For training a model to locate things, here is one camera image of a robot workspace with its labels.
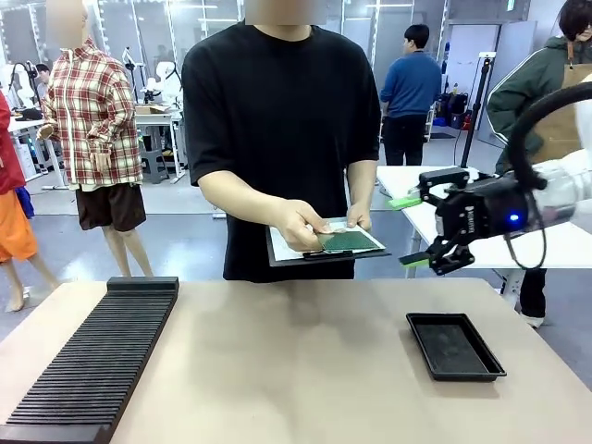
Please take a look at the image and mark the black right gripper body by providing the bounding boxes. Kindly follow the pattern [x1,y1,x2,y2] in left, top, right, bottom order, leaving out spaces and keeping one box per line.
[434,177,534,252]

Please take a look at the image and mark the green PCB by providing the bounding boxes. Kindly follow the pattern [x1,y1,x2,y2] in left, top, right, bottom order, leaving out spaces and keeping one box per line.
[315,229,387,256]

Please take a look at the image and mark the black clipboard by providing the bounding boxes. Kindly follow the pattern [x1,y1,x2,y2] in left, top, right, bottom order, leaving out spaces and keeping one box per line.
[264,216,393,268]

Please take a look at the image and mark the person's right forearm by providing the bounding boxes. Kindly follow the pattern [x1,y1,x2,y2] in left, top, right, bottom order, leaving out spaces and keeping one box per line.
[197,169,298,233]

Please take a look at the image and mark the person's left forearm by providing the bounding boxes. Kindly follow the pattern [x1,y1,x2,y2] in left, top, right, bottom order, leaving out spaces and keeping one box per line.
[348,158,379,213]

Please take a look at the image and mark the black slotted PCB rack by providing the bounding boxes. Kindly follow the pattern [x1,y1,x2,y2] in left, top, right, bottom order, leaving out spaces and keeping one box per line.
[0,276,180,444]

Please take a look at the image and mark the person's left hand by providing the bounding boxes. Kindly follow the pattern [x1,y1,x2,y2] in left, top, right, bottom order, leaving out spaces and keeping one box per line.
[345,203,374,233]

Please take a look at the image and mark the person's right hand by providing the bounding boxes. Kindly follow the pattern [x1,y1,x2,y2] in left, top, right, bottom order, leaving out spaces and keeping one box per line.
[272,198,333,253]

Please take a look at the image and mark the white folding table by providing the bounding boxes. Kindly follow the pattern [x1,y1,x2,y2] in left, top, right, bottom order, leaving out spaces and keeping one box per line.
[375,165,592,296]

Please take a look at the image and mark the black bags pile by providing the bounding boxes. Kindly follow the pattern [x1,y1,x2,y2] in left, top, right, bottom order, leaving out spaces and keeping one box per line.
[438,91,470,130]

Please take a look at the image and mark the black tripod pole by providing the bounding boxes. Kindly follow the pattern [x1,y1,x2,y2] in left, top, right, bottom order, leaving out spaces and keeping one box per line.
[459,52,498,170]

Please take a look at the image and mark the black plastic tray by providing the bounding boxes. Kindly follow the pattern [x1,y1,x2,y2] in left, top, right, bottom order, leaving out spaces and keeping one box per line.
[405,312,508,383]

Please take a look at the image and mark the person in blue sweater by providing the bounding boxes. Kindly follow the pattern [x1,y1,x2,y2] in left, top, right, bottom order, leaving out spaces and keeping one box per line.
[378,23,444,167]

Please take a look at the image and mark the person in black t-shirt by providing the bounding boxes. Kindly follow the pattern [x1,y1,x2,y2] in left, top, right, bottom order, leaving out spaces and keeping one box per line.
[180,20,383,283]

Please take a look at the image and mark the grey step stool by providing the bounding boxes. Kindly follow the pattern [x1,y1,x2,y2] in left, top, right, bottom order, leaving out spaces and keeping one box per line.
[140,132,171,186]

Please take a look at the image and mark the white background desk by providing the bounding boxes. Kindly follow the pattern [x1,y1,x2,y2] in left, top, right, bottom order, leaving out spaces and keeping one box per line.
[133,112,187,185]

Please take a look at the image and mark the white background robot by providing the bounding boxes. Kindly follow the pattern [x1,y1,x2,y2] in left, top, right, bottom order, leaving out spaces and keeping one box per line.
[141,61,185,106]

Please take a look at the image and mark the mannequin in plaid shirt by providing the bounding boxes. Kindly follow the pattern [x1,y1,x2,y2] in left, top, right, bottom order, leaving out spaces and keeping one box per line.
[35,0,156,279]

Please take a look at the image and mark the white desk with monitor stand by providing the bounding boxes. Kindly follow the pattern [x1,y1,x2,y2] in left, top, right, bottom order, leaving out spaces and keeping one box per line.
[7,117,65,191]

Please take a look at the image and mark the seated background person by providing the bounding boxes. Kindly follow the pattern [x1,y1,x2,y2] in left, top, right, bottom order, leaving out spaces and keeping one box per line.
[33,63,53,94]

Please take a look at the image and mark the mannequin in red and orange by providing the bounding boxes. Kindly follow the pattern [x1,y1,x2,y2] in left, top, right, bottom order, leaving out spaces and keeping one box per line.
[0,90,62,314]

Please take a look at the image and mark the thin black right gripper cable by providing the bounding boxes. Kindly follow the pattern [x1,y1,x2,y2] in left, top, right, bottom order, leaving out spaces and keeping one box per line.
[502,203,548,271]

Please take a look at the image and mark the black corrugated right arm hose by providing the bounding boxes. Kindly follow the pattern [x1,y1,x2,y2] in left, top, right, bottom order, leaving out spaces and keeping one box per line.
[505,81,592,190]

